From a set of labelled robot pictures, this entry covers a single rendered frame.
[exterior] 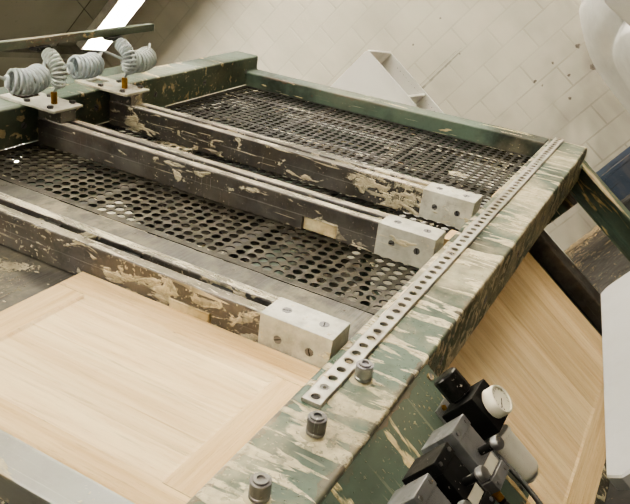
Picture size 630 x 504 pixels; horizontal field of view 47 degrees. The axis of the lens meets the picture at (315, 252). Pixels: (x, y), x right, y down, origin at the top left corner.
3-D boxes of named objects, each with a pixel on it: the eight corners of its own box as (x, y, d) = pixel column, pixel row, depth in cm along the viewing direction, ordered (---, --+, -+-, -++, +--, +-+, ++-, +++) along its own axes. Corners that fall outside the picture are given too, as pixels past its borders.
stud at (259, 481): (262, 510, 78) (264, 489, 76) (243, 500, 79) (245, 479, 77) (274, 496, 80) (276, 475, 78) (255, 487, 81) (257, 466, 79)
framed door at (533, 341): (564, 589, 141) (573, 586, 139) (380, 370, 144) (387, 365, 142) (622, 371, 214) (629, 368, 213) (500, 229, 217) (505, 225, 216)
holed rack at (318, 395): (320, 409, 94) (321, 405, 94) (300, 400, 95) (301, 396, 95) (563, 141, 229) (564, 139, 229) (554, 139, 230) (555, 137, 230)
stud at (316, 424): (319, 443, 88) (322, 424, 87) (301, 435, 89) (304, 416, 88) (328, 432, 90) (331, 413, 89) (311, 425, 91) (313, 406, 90)
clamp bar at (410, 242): (426, 275, 143) (449, 160, 133) (1, 134, 189) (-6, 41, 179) (443, 258, 152) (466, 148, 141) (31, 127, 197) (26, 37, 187)
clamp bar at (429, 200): (466, 234, 165) (488, 132, 154) (75, 116, 210) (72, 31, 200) (478, 221, 173) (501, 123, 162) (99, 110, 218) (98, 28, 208)
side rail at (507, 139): (535, 176, 229) (544, 143, 224) (243, 101, 271) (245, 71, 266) (541, 170, 235) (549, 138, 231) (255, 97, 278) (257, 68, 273)
